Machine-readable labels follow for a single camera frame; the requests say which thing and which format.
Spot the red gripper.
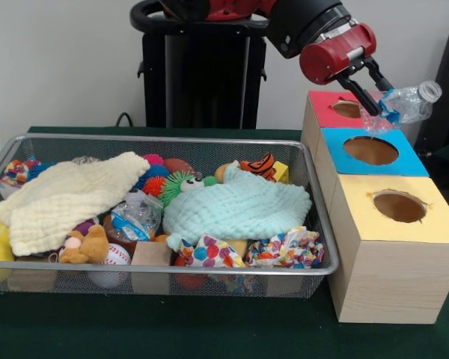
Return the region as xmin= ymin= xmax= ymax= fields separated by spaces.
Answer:
xmin=299 ymin=22 xmax=396 ymax=117

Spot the wooden box with three holes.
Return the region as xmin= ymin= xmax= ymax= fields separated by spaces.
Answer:
xmin=300 ymin=89 xmax=449 ymax=325

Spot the black upright panel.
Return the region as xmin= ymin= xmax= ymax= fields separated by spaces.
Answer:
xmin=414 ymin=24 xmax=449 ymax=158

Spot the orange tiger plush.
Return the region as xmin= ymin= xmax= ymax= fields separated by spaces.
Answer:
xmin=239 ymin=152 xmax=278 ymax=183

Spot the mint green muslin cloth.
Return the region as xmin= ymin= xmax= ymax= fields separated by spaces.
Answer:
xmin=162 ymin=161 xmax=313 ymax=252

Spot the crumpled confetti print paper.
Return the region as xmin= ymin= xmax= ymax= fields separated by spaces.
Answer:
xmin=243 ymin=225 xmax=326 ymax=269

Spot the green spiky toy with eyes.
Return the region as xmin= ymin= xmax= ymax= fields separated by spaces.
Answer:
xmin=157 ymin=171 xmax=220 ymax=206

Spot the crumpled polka dot paper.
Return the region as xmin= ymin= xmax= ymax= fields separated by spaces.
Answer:
xmin=174 ymin=233 xmax=246 ymax=269

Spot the crushed clear bottle blue label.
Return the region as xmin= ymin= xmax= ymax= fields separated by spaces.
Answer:
xmin=110 ymin=192 xmax=165 ymax=242

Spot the white baseball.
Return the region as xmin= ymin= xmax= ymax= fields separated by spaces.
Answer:
xmin=99 ymin=242 xmax=132 ymax=266

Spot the brown plush animal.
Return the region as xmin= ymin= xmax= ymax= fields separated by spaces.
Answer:
xmin=58 ymin=224 xmax=111 ymax=265

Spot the cream muslin cloth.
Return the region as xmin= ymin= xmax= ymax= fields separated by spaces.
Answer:
xmin=0 ymin=151 xmax=151 ymax=257

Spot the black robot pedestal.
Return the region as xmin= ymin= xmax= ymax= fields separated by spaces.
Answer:
xmin=129 ymin=0 xmax=285 ymax=130

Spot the silver wire mesh bin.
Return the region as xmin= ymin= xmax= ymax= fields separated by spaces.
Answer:
xmin=0 ymin=133 xmax=340 ymax=299

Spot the black cable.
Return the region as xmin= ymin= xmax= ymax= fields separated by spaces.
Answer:
xmin=114 ymin=111 xmax=135 ymax=128

